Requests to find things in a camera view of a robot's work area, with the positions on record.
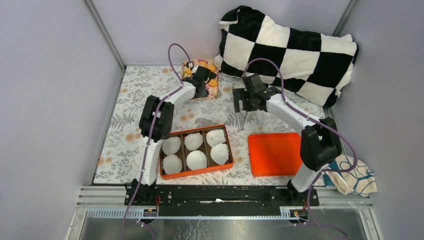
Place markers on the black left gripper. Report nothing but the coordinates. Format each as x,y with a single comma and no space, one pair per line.
201,94

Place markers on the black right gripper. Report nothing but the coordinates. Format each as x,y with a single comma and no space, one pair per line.
240,94

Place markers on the floral cookie tray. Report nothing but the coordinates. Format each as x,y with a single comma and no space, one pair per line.
187,67

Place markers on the metal tongs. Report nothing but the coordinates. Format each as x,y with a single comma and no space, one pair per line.
241,120

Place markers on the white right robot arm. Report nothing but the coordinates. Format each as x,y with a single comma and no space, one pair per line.
319,142

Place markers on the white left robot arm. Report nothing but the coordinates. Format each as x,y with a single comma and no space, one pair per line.
156,123

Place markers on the round dotted yellow biscuit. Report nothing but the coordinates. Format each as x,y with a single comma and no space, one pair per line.
211,67
213,83

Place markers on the orange box lid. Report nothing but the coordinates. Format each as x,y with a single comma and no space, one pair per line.
274,154

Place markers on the checkered black white pillow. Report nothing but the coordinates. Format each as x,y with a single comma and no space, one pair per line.
310,64

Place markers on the orange cookie box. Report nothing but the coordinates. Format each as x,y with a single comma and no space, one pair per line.
205,148

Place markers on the teal cream cloth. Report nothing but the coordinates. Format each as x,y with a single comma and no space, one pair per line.
359,181

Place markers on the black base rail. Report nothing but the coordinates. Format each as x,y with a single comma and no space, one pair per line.
219,201

